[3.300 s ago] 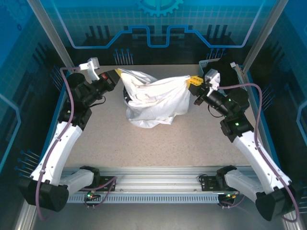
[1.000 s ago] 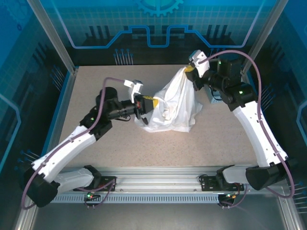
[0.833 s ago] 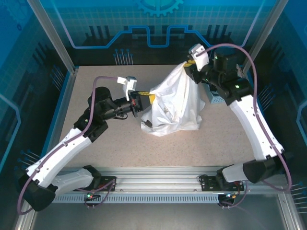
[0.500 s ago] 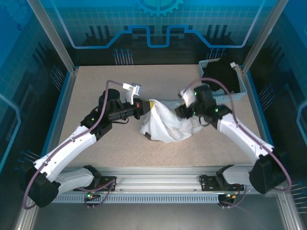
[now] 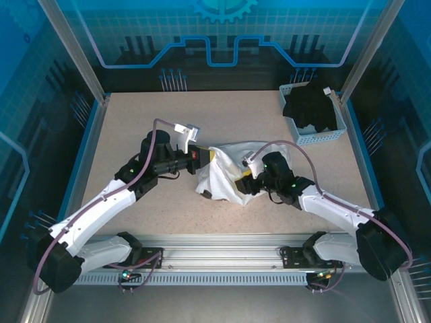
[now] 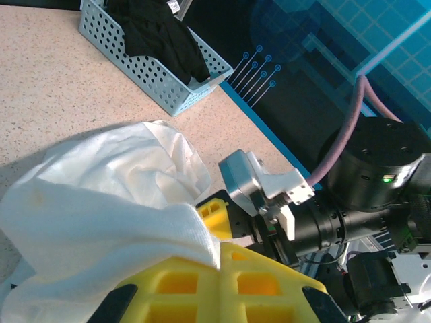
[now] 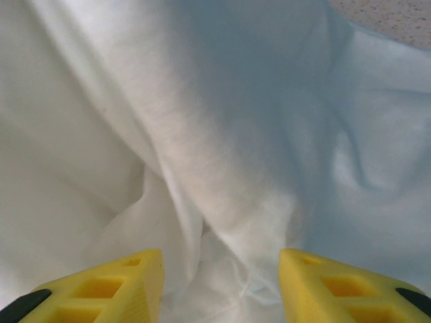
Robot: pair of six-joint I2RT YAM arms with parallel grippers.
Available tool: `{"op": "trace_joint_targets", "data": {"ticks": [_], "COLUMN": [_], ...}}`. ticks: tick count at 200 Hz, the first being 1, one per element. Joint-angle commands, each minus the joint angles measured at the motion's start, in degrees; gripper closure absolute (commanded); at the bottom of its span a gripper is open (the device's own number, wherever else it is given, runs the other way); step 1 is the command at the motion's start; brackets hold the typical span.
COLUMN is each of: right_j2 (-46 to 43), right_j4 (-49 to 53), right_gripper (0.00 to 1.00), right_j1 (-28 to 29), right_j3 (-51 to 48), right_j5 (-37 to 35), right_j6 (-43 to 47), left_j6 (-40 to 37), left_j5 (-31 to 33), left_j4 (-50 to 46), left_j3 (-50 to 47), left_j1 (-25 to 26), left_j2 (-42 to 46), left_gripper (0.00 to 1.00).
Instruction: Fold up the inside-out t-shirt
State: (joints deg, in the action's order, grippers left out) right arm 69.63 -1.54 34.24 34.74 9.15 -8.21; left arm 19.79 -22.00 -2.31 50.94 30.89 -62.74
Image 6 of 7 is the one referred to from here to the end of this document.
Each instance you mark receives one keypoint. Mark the white garment tag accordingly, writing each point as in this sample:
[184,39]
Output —
[173,6]

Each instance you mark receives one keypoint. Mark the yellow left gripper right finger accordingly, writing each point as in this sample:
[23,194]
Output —
[286,303]

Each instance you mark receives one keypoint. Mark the white t-shirt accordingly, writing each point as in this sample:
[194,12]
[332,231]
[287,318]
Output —
[101,218]

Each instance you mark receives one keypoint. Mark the light blue perforated basket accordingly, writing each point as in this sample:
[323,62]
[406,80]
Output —
[151,77]

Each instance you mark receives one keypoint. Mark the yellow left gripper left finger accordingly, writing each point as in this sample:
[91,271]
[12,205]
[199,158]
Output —
[151,303]

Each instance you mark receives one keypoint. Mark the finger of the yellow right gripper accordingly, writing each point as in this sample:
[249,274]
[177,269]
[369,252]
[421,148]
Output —
[213,218]

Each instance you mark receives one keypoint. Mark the black garment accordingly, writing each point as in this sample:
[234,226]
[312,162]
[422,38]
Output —
[155,33]

